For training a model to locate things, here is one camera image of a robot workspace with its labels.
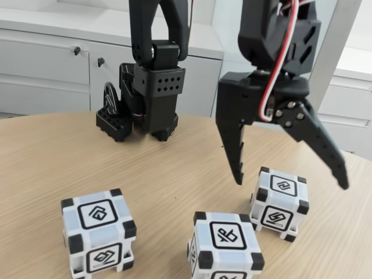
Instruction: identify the black table clamp knob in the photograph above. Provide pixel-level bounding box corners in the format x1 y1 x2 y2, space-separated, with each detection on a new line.
102 82 120 117

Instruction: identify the white cube with lightning symbol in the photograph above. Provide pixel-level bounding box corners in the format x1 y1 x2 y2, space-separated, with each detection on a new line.
249 166 310 243

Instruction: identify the grey metal post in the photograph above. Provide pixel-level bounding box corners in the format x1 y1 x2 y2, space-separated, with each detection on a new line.
289 0 367 140

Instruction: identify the white cube with crossed symbol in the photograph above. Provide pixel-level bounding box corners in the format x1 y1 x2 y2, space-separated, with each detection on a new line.
187 211 266 279

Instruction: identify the white cube with house symbol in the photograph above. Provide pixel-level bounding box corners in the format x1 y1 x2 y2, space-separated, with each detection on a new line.
60 188 138 276

